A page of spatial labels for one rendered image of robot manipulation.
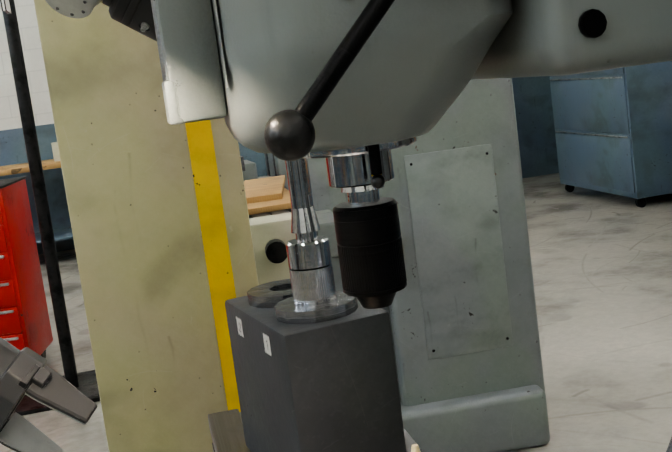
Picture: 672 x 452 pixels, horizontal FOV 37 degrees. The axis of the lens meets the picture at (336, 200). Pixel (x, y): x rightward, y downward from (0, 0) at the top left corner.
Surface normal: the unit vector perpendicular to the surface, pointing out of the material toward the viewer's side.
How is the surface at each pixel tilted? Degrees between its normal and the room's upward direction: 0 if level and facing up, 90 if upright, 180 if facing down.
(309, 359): 90
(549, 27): 90
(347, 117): 125
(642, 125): 90
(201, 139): 90
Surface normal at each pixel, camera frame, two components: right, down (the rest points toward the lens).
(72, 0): -0.24, 0.80
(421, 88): 0.32, 0.64
